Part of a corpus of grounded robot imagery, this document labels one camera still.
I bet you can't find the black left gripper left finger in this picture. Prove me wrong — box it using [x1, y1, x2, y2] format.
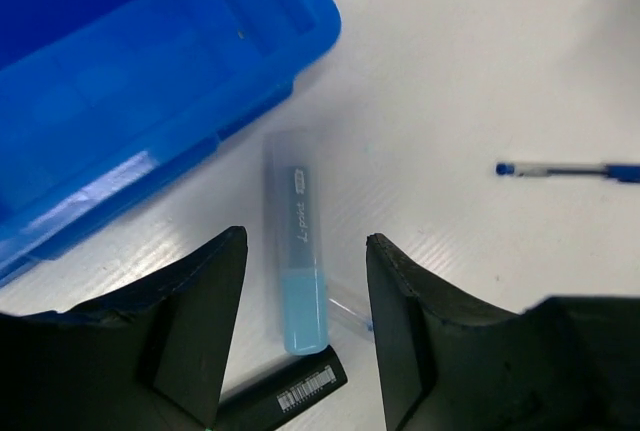
[1, 226, 248, 430]

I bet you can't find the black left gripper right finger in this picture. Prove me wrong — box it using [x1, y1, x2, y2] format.
[366, 234, 639, 430]

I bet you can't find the green cap black highlighter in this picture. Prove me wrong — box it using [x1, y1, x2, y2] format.
[213, 347, 348, 431]

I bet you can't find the blue ink pen refill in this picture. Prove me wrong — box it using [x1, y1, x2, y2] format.
[327, 279, 374, 341]

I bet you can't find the light blue highlighter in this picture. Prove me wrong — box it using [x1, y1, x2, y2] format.
[264, 129, 329, 356]

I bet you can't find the blue compartment tray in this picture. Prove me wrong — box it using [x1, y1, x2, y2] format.
[1, 0, 341, 283]

